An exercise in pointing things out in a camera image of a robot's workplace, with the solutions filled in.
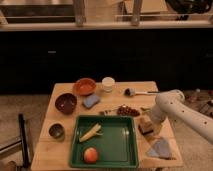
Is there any white cup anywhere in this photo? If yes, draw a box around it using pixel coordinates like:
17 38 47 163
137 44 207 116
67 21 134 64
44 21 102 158
102 77 115 92

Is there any orange bowl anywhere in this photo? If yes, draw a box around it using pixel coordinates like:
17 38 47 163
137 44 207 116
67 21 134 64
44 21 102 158
73 78 96 96

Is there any folded blue cloth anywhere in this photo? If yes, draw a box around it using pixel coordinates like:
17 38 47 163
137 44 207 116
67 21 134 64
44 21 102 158
146 137 172 160

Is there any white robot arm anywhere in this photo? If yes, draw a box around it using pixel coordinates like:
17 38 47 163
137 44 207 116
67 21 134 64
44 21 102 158
149 90 213 144

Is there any green pepper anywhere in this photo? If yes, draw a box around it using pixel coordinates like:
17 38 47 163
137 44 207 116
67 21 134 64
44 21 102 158
140 107 151 112

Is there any green plastic tray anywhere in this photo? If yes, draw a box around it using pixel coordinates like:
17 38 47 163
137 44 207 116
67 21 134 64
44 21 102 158
69 115 138 169

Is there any blue sponge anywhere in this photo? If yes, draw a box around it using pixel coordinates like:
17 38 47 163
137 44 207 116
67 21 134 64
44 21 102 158
83 94 100 109

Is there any yellow banana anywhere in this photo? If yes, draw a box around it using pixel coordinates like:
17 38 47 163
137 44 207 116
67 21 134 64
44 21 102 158
79 124 101 143

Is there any black metal stand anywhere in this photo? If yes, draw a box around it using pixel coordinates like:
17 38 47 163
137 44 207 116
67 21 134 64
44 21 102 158
18 114 30 168

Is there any white handled brush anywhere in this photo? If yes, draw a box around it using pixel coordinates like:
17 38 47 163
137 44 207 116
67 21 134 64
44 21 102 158
124 88 158 97

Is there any brown block eraser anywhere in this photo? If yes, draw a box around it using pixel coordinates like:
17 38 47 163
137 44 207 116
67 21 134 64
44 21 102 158
138 118 153 135

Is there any wooden table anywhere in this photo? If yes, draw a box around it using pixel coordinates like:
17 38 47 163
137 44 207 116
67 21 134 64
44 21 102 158
31 81 183 171

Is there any dark red bowl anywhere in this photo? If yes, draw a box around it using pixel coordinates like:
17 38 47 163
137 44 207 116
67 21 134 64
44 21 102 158
55 93 77 115

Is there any bunch of dark grapes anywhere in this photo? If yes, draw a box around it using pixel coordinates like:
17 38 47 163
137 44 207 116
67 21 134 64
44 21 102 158
99 105 140 117

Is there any red apple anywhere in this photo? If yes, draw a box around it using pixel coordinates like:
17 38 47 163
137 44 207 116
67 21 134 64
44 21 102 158
83 147 99 164

